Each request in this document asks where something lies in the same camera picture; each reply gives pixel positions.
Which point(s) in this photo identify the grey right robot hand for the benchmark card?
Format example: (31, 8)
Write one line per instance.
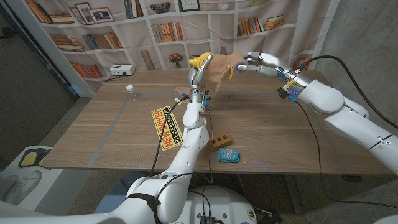
(270, 65)

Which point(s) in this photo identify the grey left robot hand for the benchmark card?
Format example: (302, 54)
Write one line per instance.
(197, 81)

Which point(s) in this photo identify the yellow mustard bottle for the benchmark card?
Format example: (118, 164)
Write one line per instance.
(199, 60)

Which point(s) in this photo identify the tan adhesive wrap strip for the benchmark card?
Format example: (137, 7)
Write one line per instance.
(217, 73)

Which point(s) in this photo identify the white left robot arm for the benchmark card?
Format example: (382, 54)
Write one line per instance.
(174, 174)

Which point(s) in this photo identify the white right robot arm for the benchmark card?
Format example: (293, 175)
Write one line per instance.
(354, 118)

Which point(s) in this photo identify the brown block with three holes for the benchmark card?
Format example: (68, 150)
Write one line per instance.
(222, 140)

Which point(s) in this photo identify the small clear bottle white cap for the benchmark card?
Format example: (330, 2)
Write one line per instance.
(130, 88)

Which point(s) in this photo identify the yellow new driver sign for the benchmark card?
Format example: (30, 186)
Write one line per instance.
(166, 127)

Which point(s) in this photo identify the printed bookshelf backdrop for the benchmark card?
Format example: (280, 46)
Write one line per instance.
(140, 37)

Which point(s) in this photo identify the white power strip box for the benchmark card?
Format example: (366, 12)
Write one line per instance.
(122, 70)

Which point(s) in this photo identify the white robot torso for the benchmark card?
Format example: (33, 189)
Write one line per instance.
(224, 207)

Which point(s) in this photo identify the grey table leg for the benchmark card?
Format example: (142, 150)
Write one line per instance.
(293, 193)

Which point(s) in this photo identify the blue object under table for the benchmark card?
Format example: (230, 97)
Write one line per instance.
(124, 193)

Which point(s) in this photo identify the black device on floor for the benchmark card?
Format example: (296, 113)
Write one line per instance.
(269, 217)

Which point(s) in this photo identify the white floor board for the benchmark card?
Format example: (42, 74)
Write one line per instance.
(46, 186)

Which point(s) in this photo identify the yellow and black floor pad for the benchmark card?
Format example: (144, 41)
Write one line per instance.
(29, 157)

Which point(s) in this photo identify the white shoe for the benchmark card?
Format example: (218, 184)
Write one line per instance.
(21, 186)

